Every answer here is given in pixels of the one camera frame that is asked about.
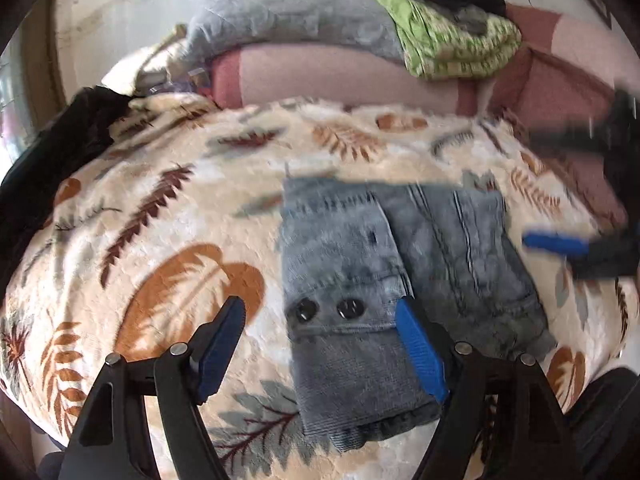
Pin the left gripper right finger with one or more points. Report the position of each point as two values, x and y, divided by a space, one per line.
504 411

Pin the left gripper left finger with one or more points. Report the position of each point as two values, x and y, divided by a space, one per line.
111 438

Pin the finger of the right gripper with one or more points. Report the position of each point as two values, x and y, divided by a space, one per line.
601 258
615 137

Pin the grey-blue denim pants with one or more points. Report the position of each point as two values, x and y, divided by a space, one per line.
350 251

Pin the cream leaf-print fleece blanket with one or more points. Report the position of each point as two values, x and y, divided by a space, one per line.
147 240

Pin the green patterned folded cloth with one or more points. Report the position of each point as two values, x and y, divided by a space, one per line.
436 48

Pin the black garment on sofa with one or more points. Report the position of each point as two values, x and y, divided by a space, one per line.
77 136

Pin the small colourful box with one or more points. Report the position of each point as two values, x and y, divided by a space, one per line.
199 79

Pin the cream floral pillow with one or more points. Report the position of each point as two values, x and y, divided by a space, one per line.
160 68

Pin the grey quilted blanket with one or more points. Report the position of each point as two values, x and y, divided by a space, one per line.
219 26

